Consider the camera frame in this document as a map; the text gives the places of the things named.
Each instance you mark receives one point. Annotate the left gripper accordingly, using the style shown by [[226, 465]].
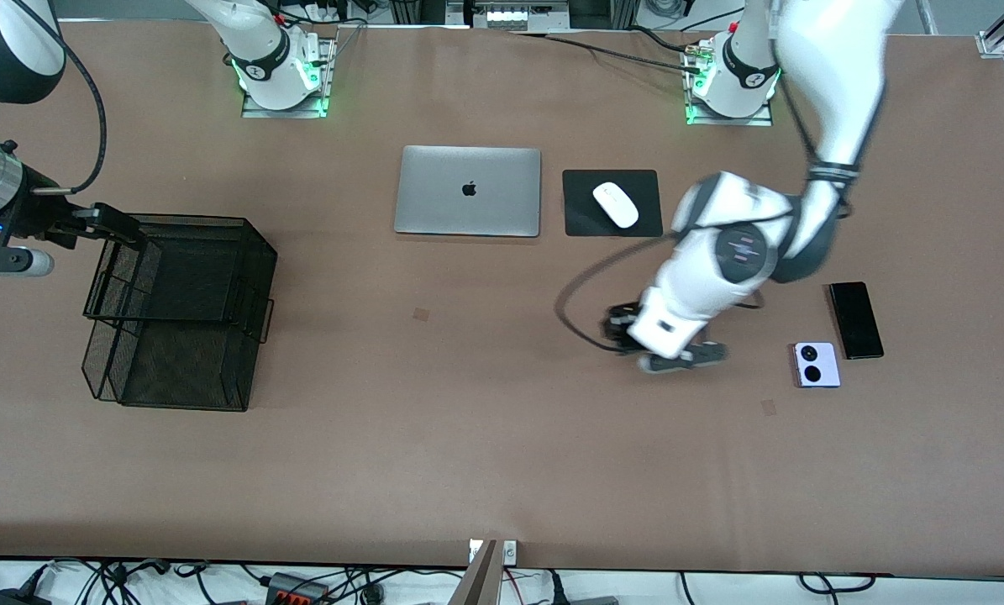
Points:
[[618, 325]]

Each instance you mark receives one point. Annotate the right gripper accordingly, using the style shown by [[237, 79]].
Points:
[[38, 213]]

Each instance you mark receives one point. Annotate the lavender flip phone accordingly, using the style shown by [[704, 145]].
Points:
[[804, 363]]

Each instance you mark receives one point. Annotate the black slab smartphone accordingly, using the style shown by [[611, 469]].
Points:
[[856, 321]]

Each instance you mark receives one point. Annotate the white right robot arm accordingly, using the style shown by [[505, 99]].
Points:
[[275, 67]]

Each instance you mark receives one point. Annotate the black mouse pad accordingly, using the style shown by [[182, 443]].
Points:
[[581, 218]]

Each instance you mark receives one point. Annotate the white computer mouse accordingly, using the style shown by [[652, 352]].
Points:
[[615, 204]]

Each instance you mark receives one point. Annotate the silver laptop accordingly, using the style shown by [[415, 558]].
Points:
[[434, 193]]

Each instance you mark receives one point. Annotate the grey slanted beam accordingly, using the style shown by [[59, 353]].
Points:
[[478, 580]]

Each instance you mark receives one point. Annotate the white socket strip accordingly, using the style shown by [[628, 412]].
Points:
[[518, 17]]

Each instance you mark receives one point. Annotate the black orange power strip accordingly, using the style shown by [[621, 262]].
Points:
[[296, 592]]

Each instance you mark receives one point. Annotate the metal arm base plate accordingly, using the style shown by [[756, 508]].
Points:
[[283, 112], [728, 121]]

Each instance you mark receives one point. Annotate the white clamp bracket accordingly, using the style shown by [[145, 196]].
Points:
[[509, 552]]

